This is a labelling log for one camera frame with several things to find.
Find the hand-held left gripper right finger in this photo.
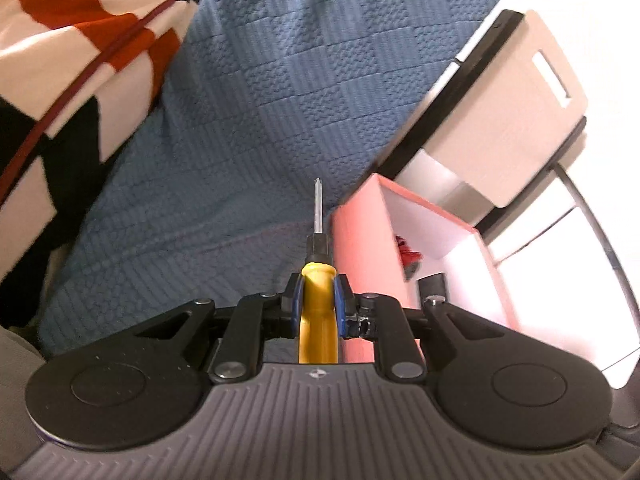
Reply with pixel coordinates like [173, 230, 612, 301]
[332, 272, 506, 383]

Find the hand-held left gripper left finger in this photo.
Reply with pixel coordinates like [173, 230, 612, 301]
[135, 270, 307, 382]

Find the yellow handle screwdriver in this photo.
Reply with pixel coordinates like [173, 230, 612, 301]
[298, 177, 341, 365]

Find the pink cardboard box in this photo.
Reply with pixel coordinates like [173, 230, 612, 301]
[327, 172, 523, 365]

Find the red thread spool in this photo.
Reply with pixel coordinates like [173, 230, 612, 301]
[395, 234, 423, 281]

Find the small black block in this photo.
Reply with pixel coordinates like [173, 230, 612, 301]
[421, 273, 447, 303]

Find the blue textured blanket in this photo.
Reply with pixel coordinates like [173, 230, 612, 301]
[37, 0, 501, 361]

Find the grey cloth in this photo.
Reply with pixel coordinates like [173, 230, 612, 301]
[0, 325, 51, 376]

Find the red black white printed blanket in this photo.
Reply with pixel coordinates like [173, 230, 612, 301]
[0, 0, 221, 286]

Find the thin black metal frame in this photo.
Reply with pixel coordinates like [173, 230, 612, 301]
[552, 165, 640, 311]

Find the dark red cable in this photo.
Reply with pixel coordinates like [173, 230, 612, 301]
[0, 0, 206, 201]

